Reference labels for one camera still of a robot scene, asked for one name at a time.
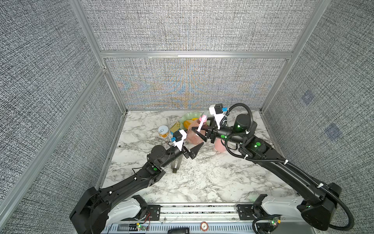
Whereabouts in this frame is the grey pink spray nozzle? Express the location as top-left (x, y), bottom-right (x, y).
top-left (197, 115), bottom-right (207, 132)

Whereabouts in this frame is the opaque pink spray bottle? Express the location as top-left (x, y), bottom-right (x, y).
top-left (214, 138), bottom-right (227, 153)

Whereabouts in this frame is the translucent pink spray bottle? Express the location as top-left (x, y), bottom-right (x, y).
top-left (187, 119), bottom-right (204, 145)

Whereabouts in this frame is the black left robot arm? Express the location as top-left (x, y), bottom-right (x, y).
top-left (69, 143), bottom-right (204, 234)

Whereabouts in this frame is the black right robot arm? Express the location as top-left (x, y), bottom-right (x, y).
top-left (191, 114), bottom-right (354, 234)

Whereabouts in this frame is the clear grey spray bottle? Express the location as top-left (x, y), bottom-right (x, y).
top-left (171, 156), bottom-right (183, 174)

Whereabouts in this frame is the orange bread roll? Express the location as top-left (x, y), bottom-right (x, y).
top-left (183, 120), bottom-right (194, 130)

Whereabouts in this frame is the green scalloped plate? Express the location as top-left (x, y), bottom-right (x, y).
top-left (179, 111), bottom-right (203, 130)

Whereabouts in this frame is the small round white can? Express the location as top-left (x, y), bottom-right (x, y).
top-left (158, 125), bottom-right (169, 138)

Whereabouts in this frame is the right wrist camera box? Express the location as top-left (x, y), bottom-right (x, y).
top-left (209, 103), bottom-right (228, 130)

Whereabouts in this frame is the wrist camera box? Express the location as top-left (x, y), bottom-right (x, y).
top-left (209, 103), bottom-right (228, 130)
top-left (171, 130), bottom-right (187, 151)

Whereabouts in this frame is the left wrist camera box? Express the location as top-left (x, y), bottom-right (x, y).
top-left (171, 130), bottom-right (187, 151)

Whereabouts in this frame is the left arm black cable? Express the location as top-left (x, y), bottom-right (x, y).
top-left (131, 146), bottom-right (176, 176)

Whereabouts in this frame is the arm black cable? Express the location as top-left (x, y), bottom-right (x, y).
top-left (131, 146), bottom-right (176, 176)
top-left (220, 103), bottom-right (355, 234)

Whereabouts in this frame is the aluminium front rail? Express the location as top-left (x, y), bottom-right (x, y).
top-left (100, 196), bottom-right (323, 234)

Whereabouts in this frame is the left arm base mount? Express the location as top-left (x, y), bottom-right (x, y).
top-left (130, 195), bottom-right (161, 221)

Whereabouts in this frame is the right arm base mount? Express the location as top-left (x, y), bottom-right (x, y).
top-left (235, 194), bottom-right (280, 233)

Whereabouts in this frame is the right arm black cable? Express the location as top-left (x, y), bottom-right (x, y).
top-left (220, 103), bottom-right (355, 234)

